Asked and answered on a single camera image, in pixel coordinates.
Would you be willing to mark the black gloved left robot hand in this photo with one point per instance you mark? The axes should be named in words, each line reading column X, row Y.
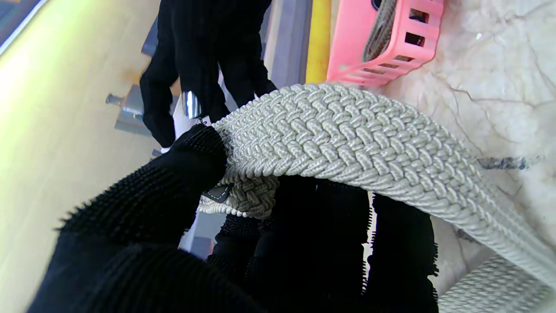
column 152, row 243

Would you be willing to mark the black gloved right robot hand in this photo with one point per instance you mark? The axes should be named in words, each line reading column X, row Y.
column 204, row 43

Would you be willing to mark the pink plastic storage basket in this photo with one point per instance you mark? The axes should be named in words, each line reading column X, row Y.
column 352, row 39

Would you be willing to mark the beige woven belt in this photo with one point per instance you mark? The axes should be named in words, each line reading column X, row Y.
column 380, row 30
column 347, row 139

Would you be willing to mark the raised counter orange glow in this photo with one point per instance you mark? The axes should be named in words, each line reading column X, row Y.
column 304, row 39

